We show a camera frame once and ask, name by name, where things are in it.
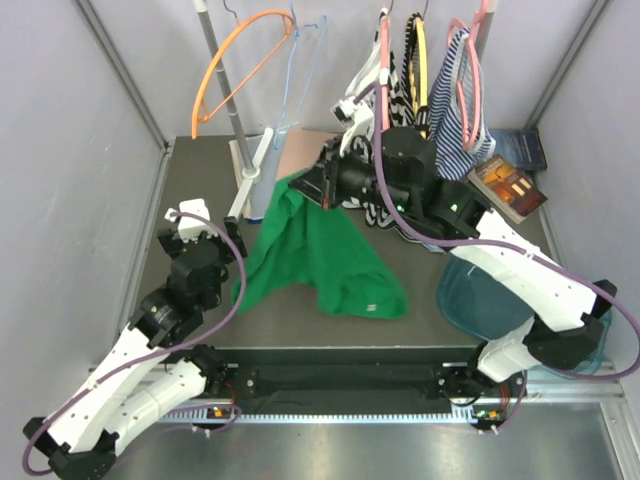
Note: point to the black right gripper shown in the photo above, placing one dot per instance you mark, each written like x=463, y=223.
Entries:
x=321, y=184

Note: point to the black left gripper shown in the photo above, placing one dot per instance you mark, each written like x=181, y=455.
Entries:
x=234, y=236

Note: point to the green tank top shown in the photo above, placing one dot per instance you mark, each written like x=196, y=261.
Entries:
x=300, y=243

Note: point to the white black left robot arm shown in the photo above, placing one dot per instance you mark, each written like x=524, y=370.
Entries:
x=156, y=363

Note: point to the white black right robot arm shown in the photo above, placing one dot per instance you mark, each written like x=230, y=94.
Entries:
x=458, y=219

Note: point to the pink hanger left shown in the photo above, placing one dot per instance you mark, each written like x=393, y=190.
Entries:
x=384, y=72

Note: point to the pink hanger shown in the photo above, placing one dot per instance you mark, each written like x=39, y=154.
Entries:
x=470, y=124
x=384, y=72

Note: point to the wide black white striped top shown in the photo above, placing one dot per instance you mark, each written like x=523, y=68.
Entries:
x=365, y=87

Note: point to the blue white striped tank top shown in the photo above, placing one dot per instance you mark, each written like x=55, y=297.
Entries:
x=452, y=162

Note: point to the yellow black hanger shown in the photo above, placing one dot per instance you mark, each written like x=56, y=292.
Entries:
x=415, y=72

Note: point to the pink hanger right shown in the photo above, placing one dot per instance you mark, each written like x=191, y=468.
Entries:
x=470, y=124

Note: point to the pink brown notebook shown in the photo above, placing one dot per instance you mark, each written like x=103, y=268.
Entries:
x=301, y=150

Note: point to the white rack base foot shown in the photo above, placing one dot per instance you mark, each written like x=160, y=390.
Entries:
x=246, y=179

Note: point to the blue white folder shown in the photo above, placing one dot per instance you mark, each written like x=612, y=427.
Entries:
x=261, y=193

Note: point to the grey rack pole left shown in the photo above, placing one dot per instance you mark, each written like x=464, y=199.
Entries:
x=201, y=8

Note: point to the grey rack pole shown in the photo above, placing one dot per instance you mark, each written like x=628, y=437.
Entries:
x=487, y=30
x=201, y=8

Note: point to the orange cover book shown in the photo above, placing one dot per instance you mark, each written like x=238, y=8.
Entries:
x=508, y=188

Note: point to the teal transparent plastic basket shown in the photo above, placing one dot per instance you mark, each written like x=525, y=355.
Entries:
x=484, y=307

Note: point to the dark blue book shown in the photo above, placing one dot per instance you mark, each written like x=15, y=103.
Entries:
x=522, y=148

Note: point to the grey rack pole right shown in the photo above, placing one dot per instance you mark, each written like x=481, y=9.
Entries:
x=487, y=30

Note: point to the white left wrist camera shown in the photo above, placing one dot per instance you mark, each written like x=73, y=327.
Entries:
x=191, y=219

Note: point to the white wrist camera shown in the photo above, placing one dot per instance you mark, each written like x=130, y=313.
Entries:
x=191, y=219
x=356, y=118

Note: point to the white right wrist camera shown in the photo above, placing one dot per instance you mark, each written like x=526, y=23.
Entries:
x=356, y=118

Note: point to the light blue wire hanger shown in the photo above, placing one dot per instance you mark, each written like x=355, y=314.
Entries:
x=303, y=61

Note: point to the grey slotted cable duct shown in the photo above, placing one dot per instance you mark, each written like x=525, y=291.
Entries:
x=453, y=414

